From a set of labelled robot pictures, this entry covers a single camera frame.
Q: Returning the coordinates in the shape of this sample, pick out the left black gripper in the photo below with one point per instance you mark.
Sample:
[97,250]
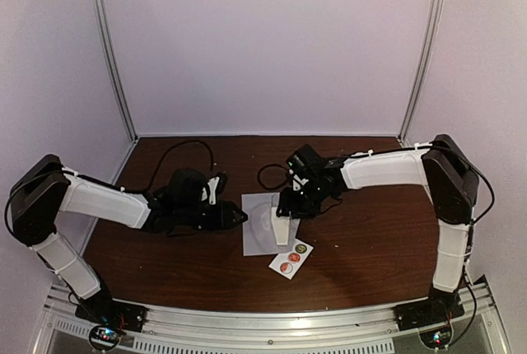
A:
[224,220]

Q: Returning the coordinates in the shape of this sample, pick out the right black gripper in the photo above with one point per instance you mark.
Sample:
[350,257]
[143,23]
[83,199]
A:
[288,204]

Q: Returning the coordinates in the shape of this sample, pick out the cream letter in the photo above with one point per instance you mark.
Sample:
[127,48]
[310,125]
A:
[281,227]

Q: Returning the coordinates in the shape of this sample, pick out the pale blue envelope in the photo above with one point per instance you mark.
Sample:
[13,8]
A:
[258,237]

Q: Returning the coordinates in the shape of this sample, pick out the white sticker sheet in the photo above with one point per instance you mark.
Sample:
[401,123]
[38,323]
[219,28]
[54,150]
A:
[281,258]

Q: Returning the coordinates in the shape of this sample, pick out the red white round sticker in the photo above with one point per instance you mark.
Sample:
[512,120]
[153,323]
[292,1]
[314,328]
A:
[285,268]

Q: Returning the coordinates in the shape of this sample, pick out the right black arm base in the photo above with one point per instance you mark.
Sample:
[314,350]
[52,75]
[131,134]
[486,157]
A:
[432,310]

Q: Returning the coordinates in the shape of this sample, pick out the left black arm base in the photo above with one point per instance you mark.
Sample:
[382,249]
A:
[101,308]

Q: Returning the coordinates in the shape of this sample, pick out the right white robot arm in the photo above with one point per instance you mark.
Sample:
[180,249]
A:
[438,166]

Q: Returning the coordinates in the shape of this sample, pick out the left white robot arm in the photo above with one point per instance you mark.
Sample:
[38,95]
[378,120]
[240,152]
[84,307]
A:
[49,188]

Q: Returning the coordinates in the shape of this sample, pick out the green round sticker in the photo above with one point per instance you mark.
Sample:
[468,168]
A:
[301,248]

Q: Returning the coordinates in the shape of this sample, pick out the orange round sticker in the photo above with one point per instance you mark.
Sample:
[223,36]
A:
[294,258]

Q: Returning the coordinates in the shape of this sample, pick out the left circuit board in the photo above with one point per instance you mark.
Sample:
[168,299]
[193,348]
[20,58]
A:
[105,338]

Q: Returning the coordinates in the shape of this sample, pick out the circuit board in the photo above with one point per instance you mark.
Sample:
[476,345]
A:
[436,338]
[105,338]

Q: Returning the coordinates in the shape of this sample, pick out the right circuit board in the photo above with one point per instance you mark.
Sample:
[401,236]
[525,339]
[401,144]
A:
[436,338]

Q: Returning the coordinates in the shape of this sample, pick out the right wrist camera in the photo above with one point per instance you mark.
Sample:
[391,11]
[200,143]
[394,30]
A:
[299,178]

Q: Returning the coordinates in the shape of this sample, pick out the aluminium front rail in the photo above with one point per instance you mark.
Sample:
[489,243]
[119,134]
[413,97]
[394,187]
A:
[371,329]

